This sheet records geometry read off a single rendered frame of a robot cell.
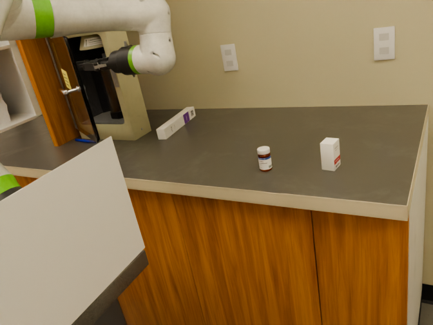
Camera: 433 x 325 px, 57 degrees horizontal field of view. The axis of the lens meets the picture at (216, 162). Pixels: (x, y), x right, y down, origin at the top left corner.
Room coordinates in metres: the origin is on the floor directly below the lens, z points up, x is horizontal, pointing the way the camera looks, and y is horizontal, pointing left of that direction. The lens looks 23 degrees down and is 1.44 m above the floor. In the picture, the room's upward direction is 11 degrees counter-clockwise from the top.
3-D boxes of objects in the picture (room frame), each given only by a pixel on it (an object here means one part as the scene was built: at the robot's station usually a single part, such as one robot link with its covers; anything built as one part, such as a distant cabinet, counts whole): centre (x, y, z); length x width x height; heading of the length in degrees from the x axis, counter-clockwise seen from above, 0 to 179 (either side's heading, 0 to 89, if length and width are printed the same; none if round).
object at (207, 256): (1.60, 0.26, 0.45); 2.05 x 0.67 x 0.90; 57
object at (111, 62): (1.39, 0.27, 1.28); 0.09 x 0.08 x 0.07; 57
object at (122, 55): (1.35, 0.21, 1.28); 0.09 x 0.06 x 0.12; 147
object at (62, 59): (1.58, 0.50, 1.19); 0.30 x 0.01 x 0.40; 29
